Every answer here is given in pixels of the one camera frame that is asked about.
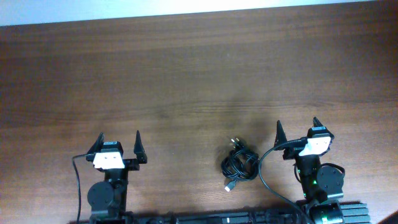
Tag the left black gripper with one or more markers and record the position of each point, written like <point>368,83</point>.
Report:
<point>133,165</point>

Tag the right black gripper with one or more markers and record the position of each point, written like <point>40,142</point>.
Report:
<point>292,152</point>

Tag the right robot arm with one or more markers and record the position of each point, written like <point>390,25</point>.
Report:
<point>322,184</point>

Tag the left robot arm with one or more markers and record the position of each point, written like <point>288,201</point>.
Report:
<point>108,198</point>

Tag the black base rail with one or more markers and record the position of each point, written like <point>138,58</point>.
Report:
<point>248,216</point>

